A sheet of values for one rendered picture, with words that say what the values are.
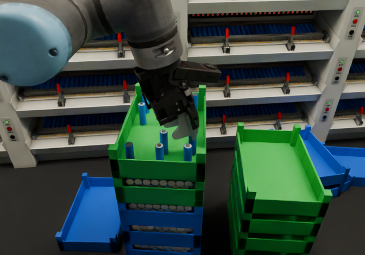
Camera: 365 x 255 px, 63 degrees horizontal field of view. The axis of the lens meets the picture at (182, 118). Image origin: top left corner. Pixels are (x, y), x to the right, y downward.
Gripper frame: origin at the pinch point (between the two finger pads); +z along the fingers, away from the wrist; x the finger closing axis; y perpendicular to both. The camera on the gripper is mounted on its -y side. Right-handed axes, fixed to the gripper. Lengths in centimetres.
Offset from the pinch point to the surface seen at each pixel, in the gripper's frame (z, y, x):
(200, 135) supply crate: 7.4, -3.4, -5.2
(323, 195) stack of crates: 21.2, -21.2, 18.9
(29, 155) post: 35, 53, -74
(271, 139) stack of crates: 29.2, -28.9, -9.5
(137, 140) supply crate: 3.5, 11.4, -10.3
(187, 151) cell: -0.3, 4.0, 4.8
